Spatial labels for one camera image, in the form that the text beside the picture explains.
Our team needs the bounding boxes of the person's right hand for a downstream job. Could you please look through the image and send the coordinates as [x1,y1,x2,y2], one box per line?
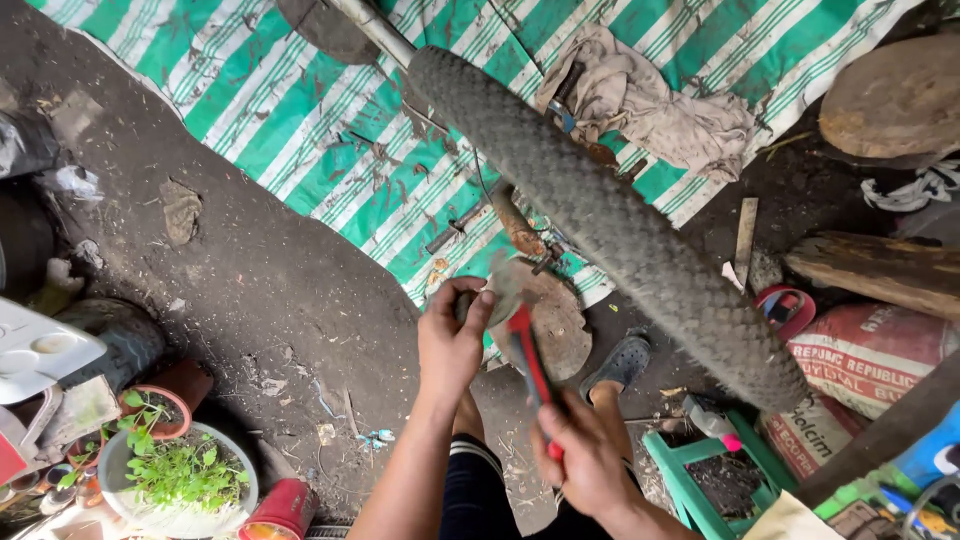
[530,389,640,520]

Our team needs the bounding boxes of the rusty bolt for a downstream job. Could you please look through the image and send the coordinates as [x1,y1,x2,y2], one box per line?
[530,240,567,278]

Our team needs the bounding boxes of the dark wooden plank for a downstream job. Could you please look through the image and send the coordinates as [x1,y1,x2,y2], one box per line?
[793,351,960,513]

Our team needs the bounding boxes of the dark metal rod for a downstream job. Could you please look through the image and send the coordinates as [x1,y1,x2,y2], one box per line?
[424,201,490,257]

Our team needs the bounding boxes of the red metal can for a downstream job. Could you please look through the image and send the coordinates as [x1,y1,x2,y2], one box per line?
[237,477,321,540]

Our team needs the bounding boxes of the red handled pliers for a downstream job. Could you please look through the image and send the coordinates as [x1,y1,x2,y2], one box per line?
[505,303,566,462]

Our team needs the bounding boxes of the beige cloth bag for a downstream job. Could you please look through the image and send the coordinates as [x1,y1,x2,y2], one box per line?
[741,490,846,540]

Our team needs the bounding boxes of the white pot with green plant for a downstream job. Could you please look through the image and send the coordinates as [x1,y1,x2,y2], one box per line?
[96,390,261,540]

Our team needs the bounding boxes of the terracotta plant pot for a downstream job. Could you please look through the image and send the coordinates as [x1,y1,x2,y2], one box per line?
[116,359,216,441]

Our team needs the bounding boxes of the dirty beige rag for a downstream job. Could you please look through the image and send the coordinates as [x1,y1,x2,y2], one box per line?
[534,22,759,185]

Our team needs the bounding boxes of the grey metal frame tube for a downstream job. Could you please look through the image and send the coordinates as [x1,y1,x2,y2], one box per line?
[328,0,418,70]

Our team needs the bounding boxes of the black handled tool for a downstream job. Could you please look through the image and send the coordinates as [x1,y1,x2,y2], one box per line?
[549,60,588,135]

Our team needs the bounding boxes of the person's left hand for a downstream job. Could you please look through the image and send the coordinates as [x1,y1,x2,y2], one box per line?
[417,275,498,407]

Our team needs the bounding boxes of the grey pink hand tool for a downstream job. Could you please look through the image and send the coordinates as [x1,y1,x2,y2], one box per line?
[681,393,744,454]

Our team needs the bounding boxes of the flat wooden stick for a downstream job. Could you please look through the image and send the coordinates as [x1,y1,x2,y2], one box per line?
[732,196,760,288]

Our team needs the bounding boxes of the large round wooden stump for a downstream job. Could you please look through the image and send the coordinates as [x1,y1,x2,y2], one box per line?
[817,33,960,163]

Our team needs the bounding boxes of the blue plastic container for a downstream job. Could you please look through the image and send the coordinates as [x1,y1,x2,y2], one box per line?
[891,399,960,490]

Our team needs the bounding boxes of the black plastic bag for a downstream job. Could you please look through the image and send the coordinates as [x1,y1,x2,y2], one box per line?
[0,111,63,182]

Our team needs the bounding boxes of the person's black shorts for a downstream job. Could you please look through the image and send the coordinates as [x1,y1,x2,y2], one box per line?
[438,433,627,540]

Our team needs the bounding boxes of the green plastic stool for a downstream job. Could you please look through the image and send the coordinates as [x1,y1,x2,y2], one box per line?
[642,407,801,540]

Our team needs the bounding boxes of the white plastic tray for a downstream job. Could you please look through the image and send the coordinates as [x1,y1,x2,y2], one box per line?
[0,295,108,407]

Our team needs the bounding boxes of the red tape roll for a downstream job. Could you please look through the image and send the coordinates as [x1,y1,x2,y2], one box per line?
[753,284,818,343]

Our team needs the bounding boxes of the grey clog shoe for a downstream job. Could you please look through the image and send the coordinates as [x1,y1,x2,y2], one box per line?
[577,333,653,406]

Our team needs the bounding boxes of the grey metal hub part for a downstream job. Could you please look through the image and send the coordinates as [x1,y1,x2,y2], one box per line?
[453,253,528,329]

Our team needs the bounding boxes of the rusty metal crank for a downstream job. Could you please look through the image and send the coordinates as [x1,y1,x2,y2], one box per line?
[490,183,549,261]

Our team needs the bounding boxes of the rough wooden log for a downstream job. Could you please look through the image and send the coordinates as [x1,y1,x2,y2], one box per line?
[783,230,960,322]

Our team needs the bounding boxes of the green white striped tarp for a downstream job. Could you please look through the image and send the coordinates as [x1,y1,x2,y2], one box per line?
[26,0,925,365]

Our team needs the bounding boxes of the dark round saddle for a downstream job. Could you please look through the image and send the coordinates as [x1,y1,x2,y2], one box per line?
[275,0,383,68]

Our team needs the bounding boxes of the small round wooden block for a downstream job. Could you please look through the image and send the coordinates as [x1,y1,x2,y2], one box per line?
[487,258,594,384]

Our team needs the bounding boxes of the black knobby bicycle tyre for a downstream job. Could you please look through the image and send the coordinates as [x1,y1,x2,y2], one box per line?
[405,45,813,414]

